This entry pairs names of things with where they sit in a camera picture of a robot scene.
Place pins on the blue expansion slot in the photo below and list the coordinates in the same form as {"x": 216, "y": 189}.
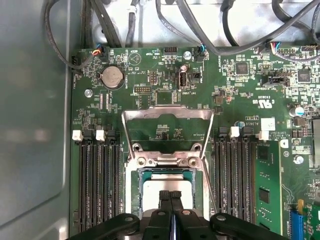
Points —
{"x": 296, "y": 225}

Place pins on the silver coin battery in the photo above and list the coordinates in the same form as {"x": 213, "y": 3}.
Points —
{"x": 112, "y": 77}

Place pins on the metal socket cover frame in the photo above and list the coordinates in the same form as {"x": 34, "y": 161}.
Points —
{"x": 136, "y": 113}

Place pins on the green RAM stick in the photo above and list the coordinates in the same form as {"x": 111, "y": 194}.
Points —
{"x": 267, "y": 170}

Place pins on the silver topped CPU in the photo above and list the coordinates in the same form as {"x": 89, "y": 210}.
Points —
{"x": 152, "y": 190}

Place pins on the black and grey PC case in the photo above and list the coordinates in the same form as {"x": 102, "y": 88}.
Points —
{"x": 30, "y": 125}

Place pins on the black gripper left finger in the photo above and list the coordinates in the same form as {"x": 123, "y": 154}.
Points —
{"x": 160, "y": 225}

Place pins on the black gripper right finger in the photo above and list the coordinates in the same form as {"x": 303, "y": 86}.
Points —
{"x": 190, "y": 225}

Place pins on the green motherboard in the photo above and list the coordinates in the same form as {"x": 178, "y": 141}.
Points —
{"x": 200, "y": 100}

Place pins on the CPU socket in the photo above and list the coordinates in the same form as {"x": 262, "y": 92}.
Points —
{"x": 131, "y": 187}

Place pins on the black RAM slot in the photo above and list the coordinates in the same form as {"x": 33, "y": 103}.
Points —
{"x": 235, "y": 175}
{"x": 114, "y": 175}
{"x": 221, "y": 175}
{"x": 100, "y": 175}
{"x": 85, "y": 175}
{"x": 248, "y": 175}

